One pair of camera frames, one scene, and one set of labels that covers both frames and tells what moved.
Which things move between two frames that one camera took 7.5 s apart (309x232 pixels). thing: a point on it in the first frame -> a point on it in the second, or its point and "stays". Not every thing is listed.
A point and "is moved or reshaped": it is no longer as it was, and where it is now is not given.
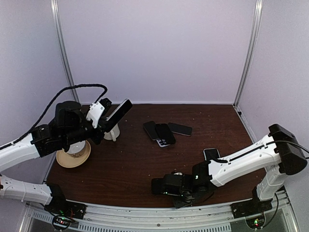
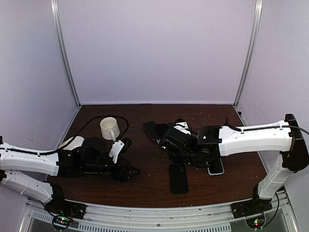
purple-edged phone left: [151, 127] stays
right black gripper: [178, 204] -> [174, 158]
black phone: [158, 185] is moved or reshaped
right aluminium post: [249, 54] stays
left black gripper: [101, 129] -> [123, 177]
